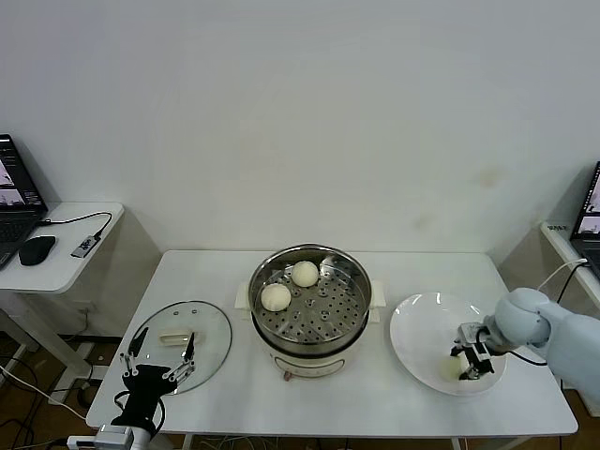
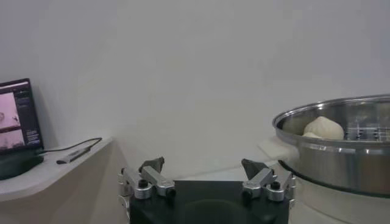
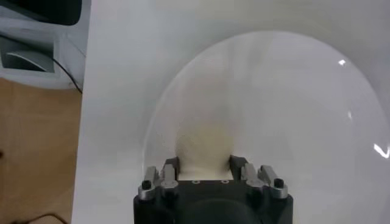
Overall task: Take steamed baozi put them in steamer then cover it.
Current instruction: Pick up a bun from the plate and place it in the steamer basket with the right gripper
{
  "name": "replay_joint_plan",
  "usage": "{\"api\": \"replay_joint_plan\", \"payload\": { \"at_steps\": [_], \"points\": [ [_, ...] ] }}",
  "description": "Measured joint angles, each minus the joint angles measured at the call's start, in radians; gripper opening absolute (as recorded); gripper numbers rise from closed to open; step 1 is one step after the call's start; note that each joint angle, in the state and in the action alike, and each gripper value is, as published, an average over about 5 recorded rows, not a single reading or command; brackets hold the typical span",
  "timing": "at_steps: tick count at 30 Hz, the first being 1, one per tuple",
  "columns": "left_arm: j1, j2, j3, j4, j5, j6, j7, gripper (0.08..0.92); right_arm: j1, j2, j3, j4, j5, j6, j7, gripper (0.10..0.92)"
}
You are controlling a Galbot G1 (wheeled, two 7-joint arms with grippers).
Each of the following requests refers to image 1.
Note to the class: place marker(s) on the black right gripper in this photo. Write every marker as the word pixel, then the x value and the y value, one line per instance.
pixel 479 356

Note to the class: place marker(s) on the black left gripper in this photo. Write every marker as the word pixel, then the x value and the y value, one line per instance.
pixel 147 384

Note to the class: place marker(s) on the white steamed baozi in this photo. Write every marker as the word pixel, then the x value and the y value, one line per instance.
pixel 450 369
pixel 304 273
pixel 275 296

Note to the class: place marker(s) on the round glass pot lid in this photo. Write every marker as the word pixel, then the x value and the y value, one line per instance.
pixel 211 337

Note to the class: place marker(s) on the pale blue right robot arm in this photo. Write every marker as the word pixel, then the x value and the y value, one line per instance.
pixel 562 342

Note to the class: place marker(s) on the perforated steel steamer basket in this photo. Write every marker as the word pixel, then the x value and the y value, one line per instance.
pixel 328 304

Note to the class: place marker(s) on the large white plate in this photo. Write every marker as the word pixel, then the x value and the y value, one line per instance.
pixel 422 337

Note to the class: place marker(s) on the white rounded side table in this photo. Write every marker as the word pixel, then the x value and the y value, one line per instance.
pixel 56 276

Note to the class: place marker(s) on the grey usb hub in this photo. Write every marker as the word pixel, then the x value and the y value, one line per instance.
pixel 84 246

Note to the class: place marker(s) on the cream electric cooker pot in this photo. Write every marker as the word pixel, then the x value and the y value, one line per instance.
pixel 309 363

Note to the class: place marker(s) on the black computer mouse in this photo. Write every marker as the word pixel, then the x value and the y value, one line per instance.
pixel 36 250

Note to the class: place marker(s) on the dark laptop with pink screen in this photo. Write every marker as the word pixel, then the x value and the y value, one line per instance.
pixel 588 225

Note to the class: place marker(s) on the black laptop with grey keyboard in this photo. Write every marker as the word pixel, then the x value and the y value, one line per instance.
pixel 14 220

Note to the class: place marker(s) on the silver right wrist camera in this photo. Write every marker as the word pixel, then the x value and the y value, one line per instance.
pixel 469 333

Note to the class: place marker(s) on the white wall socket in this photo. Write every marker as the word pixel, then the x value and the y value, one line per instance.
pixel 85 309

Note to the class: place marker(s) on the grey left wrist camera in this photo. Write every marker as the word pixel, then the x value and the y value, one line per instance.
pixel 112 440

